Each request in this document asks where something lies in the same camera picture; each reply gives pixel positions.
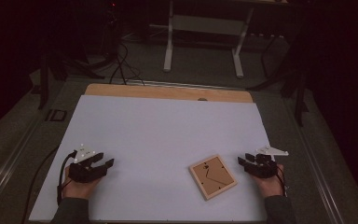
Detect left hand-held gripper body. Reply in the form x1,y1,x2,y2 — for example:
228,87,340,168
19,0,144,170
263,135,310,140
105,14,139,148
67,143,106,184

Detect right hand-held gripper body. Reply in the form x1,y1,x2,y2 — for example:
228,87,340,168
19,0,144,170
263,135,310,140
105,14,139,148
244,145,290,179

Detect wooden picture frame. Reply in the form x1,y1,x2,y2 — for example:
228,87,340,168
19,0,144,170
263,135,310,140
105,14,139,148
188,154,239,202

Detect person's left hand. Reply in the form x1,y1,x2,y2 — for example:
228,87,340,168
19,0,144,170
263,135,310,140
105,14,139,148
61,166,103,201

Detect person's right hand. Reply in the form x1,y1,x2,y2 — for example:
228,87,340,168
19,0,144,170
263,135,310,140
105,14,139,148
251,163,285,199

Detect white table mat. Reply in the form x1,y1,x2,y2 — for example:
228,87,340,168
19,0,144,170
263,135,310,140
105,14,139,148
28,94,296,222

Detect black floor box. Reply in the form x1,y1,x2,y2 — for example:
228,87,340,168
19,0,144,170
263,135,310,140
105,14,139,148
44,108,68,123

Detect black stand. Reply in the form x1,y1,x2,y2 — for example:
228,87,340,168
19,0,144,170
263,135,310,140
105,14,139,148
246,27,312,128
36,43,106,110

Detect metal floor strip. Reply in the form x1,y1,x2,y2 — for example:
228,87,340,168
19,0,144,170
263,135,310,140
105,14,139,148
124,78,247,91

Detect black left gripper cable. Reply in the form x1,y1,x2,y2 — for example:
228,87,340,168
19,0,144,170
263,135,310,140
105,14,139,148
56,149,78,206

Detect long black floor cable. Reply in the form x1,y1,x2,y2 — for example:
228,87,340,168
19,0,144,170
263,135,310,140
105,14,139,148
21,145,60,224

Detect metal floor rail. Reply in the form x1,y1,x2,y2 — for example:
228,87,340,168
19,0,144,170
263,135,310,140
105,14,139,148
282,96,347,224
0,116,46,214

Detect black floor cables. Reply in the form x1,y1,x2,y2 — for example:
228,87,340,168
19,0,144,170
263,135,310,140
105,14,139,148
107,39,146,86

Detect white metal desk frame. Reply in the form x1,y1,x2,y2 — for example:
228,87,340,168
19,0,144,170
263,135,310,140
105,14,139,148
162,0,256,79

